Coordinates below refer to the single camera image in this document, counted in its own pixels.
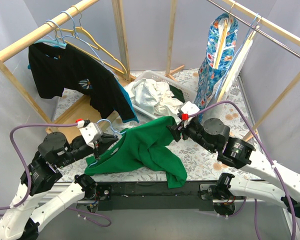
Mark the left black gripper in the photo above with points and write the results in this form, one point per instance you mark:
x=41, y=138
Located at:
x=97, y=146

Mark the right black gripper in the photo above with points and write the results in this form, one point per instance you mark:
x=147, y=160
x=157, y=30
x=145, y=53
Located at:
x=178, y=132

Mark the light blue wire hanger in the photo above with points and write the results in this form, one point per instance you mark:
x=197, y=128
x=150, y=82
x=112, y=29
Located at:
x=81, y=34
x=55, y=31
x=106, y=126

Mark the bright green t shirt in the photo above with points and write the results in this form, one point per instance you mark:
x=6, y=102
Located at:
x=142, y=146

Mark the green and white raglan shirt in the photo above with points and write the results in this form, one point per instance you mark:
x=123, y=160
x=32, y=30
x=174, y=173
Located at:
x=177, y=93

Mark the white t shirt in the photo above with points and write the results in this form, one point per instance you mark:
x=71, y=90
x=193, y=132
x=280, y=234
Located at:
x=153, y=97

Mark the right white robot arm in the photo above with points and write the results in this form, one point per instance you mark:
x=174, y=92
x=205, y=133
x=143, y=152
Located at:
x=279, y=185

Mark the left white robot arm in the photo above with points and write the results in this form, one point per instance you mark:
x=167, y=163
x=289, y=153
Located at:
x=26, y=221

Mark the teal t shirt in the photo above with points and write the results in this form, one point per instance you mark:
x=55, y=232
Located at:
x=127, y=105

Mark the black t shirt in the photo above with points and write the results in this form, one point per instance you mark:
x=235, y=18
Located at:
x=85, y=82

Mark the teal plastic hanger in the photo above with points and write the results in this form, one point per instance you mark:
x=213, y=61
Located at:
x=52, y=42

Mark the wooden clothes rack left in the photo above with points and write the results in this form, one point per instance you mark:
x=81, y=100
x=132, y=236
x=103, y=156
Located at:
x=80, y=107

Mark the wooden clothes rack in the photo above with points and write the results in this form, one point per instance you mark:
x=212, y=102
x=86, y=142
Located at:
x=267, y=71
x=80, y=107

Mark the white plastic laundry basket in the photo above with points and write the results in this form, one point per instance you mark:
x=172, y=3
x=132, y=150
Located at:
x=189, y=94

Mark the blue floral garment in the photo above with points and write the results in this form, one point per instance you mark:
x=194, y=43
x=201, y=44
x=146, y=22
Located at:
x=208, y=76

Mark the white fleece garment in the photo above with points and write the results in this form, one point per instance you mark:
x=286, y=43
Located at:
x=240, y=62

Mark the metal hanging rod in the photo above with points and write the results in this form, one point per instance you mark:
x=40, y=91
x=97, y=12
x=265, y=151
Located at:
x=261, y=21

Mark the wooden clothes rack right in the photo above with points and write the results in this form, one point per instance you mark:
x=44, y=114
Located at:
x=267, y=71

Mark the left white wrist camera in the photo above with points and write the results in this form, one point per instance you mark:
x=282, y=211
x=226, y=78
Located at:
x=90, y=132

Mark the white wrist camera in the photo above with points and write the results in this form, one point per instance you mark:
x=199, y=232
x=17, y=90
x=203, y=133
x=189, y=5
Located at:
x=90, y=132
x=187, y=109

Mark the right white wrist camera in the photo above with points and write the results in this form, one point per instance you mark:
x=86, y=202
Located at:
x=187, y=109

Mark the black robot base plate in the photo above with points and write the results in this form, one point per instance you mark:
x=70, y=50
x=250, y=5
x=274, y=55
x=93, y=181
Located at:
x=151, y=195

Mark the blue wire hanger right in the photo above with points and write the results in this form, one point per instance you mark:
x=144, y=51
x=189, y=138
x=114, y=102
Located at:
x=252, y=25

